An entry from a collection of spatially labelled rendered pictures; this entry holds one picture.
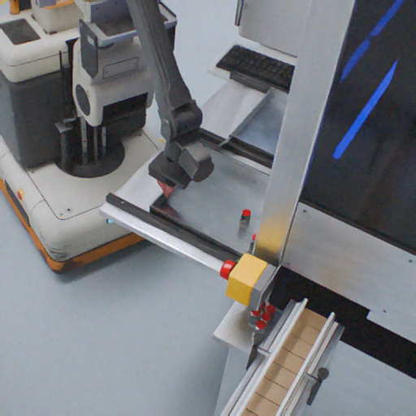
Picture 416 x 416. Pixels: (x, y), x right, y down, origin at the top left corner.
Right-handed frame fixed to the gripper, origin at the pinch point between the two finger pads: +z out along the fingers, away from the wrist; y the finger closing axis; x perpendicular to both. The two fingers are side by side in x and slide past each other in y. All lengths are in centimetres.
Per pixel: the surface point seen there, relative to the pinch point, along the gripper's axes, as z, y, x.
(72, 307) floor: 94, -31, 7
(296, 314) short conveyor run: -10.6, 41.0, -19.4
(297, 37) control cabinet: 4, -4, 88
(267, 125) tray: 1.8, 7.9, 40.5
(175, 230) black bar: -0.3, 7.5, -8.6
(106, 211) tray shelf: 3.4, -9.9, -11.5
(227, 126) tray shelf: 2.9, -1.3, 33.6
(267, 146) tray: 1.4, 11.8, 32.4
